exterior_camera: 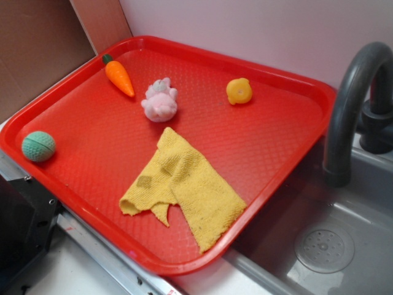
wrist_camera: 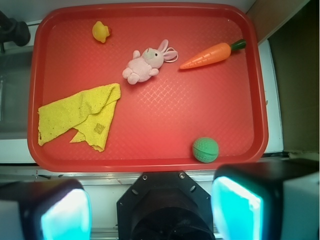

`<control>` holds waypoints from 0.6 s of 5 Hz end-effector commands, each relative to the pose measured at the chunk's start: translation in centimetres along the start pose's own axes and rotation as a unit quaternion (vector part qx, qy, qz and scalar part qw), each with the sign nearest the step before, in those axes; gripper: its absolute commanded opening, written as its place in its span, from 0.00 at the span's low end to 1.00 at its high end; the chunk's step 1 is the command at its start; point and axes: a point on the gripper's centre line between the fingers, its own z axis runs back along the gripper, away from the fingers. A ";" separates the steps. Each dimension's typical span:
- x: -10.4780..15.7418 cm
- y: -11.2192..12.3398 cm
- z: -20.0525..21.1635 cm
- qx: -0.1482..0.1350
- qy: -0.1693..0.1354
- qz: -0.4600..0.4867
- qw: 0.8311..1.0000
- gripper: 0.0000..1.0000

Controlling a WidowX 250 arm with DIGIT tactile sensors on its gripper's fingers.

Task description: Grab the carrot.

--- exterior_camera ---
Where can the orange toy carrot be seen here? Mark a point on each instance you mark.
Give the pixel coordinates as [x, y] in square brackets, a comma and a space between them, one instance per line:
[118, 75]

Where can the yellow cloth towel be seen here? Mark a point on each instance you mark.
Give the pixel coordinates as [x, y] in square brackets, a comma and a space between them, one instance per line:
[178, 174]

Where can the pink plush bunny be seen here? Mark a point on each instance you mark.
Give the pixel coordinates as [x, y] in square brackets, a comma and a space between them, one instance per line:
[160, 102]

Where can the yellow rubber duck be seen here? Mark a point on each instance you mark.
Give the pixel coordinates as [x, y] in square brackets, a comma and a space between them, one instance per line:
[239, 91]

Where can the red plastic tray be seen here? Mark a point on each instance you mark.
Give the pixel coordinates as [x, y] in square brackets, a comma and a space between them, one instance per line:
[104, 140]

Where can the grey plastic sink basin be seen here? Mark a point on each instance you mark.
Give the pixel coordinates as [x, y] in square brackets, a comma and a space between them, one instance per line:
[262, 259]

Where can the green toy ball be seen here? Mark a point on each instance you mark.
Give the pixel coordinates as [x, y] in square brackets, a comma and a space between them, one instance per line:
[38, 146]

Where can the round sink drain cover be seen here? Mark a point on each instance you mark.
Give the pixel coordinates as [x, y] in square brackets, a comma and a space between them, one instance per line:
[324, 248]

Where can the grey curved faucet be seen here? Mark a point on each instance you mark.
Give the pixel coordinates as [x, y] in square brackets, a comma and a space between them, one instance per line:
[363, 105]

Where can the black metal base block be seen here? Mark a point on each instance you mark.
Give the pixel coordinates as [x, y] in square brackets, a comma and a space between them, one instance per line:
[28, 215]

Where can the brown cardboard panel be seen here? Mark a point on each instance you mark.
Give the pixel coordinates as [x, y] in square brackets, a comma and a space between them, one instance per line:
[44, 41]

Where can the silver aluminium frame rail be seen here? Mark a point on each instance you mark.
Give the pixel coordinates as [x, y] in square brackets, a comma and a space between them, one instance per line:
[80, 262]

